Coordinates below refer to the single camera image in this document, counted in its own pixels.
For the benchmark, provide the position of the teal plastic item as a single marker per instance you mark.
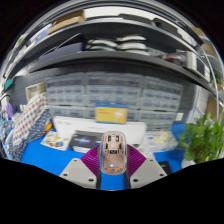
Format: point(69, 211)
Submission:
point(8, 84)

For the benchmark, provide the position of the navy polka dot cloth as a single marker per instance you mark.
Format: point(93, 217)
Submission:
point(31, 136)

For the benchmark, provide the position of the white woven basket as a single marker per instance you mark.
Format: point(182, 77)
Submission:
point(35, 91)

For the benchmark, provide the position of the green potted plant white pot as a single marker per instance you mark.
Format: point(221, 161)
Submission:
point(203, 140)

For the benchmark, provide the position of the red blue checkered cloth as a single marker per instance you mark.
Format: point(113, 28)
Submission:
point(28, 115)

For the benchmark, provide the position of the transparent pink computer mouse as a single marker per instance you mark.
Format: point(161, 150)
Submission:
point(114, 160)

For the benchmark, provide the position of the small black box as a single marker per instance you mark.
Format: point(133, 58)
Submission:
point(83, 140)

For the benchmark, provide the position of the white blue glove box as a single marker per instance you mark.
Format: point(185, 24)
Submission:
point(161, 141)

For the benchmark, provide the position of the grey wall shelf unit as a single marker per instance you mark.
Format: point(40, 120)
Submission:
point(110, 55)

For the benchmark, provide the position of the purple plastic item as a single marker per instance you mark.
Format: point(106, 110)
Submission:
point(9, 110)

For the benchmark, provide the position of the yellow and blue box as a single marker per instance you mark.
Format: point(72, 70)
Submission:
point(111, 114)

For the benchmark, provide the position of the black mouse pad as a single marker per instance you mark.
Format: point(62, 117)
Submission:
point(165, 167)

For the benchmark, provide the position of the long white keyboard box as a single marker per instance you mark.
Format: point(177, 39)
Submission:
point(70, 124)

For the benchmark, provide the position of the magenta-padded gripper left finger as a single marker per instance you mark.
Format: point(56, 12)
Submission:
point(78, 173)

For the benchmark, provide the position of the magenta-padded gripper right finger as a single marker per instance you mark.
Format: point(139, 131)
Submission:
point(148, 172)

